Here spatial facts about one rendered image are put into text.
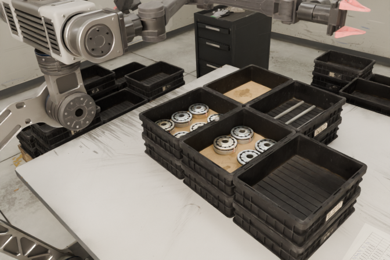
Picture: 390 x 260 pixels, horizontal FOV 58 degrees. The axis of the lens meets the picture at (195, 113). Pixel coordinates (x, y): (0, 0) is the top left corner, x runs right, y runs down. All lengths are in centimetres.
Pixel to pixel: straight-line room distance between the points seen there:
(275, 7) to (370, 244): 89
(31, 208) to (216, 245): 167
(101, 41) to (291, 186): 86
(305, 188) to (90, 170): 96
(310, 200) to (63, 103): 93
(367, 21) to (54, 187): 394
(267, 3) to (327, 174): 70
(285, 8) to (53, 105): 85
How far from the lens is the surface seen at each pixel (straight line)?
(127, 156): 177
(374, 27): 469
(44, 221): 261
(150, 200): 152
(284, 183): 140
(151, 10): 107
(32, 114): 137
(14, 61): 431
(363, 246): 144
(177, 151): 148
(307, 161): 152
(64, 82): 130
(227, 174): 126
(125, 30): 103
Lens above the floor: 176
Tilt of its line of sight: 31 degrees down
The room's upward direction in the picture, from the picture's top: 3 degrees counter-clockwise
